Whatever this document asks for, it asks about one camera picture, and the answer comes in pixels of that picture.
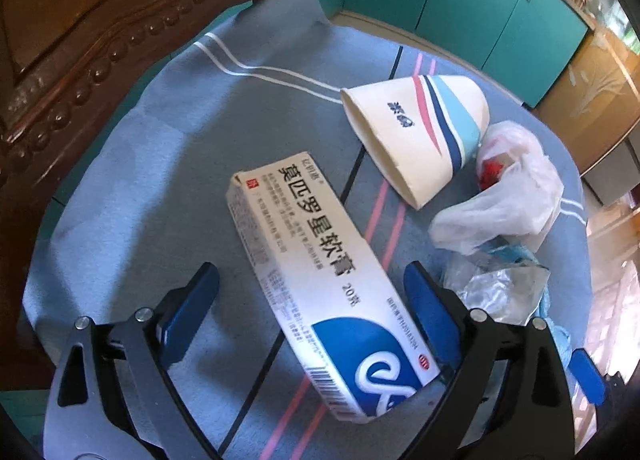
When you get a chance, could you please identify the clear plastic wrapper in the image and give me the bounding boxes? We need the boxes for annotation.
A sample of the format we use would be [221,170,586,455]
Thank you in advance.
[442,245,550,326]

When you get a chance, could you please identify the white blue ointment box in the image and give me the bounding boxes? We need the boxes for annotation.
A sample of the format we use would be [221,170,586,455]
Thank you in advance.
[227,151,439,423]

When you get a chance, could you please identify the white plastic bag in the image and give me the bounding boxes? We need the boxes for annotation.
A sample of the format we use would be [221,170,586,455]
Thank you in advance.
[428,121,564,255]

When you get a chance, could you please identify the striped paper cup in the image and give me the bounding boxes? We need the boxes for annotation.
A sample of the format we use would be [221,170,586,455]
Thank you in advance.
[340,75,490,210]

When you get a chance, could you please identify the teal lower kitchen cabinets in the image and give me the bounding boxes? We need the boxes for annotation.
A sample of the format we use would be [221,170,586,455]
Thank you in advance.
[320,0,594,106]

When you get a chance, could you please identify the blue striped towel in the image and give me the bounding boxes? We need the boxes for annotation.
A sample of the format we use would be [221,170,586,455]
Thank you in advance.
[25,0,591,459]

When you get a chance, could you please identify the wooden glass sliding door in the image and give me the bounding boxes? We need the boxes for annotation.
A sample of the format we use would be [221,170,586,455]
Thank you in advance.
[535,0,639,173]

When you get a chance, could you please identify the carved wooden chair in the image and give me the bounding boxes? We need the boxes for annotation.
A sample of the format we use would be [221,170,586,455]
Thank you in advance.
[1,0,250,391]

